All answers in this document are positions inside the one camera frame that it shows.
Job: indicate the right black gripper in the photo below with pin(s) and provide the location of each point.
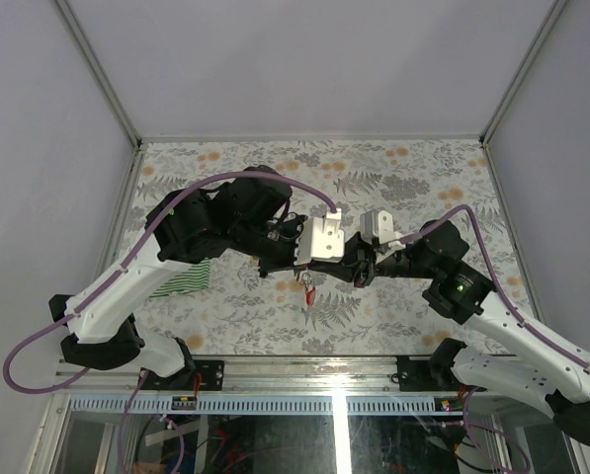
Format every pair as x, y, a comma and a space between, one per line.
360, 263

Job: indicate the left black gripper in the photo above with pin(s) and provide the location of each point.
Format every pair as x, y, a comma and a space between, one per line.
287, 261

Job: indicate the red handled metal key tool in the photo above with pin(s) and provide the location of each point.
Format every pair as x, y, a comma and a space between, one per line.
305, 280

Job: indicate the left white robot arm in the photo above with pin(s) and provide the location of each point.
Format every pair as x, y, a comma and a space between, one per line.
230, 211

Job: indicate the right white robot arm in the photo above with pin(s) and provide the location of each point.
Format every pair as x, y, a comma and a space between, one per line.
551, 375

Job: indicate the green striped cloth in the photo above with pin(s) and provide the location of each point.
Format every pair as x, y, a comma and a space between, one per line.
196, 278

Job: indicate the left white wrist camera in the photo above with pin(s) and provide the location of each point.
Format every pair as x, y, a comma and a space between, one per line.
321, 239

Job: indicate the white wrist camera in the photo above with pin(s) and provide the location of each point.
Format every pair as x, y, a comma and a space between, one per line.
321, 239
377, 229

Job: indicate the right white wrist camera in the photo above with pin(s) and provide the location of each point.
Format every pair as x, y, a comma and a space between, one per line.
377, 229

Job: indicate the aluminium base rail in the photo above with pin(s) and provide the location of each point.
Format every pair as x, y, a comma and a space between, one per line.
266, 385

